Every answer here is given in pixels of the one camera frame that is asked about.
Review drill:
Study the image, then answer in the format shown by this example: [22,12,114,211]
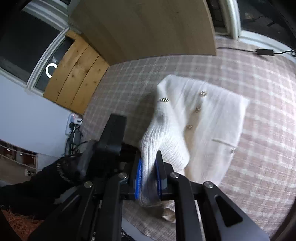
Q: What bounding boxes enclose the plaid beige floor mat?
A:
[82,39,295,237]

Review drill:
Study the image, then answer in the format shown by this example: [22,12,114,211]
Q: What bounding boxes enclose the black charger with cable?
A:
[64,126,89,157]

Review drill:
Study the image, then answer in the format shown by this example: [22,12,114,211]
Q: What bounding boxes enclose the black sleeved left forearm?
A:
[0,157,93,241]

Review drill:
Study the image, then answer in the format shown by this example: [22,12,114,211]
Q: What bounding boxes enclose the pine plank panel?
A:
[43,30,109,115]

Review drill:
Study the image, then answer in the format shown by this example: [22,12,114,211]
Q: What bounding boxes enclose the light plywood board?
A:
[70,1,216,65]

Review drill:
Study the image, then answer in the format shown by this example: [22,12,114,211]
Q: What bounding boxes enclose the white power strip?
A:
[65,113,82,136]

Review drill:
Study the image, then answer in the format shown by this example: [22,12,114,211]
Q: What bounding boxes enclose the white window frame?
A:
[1,1,74,95]

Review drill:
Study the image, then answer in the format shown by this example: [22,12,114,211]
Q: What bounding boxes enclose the cream knit sweater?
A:
[139,75,249,222]

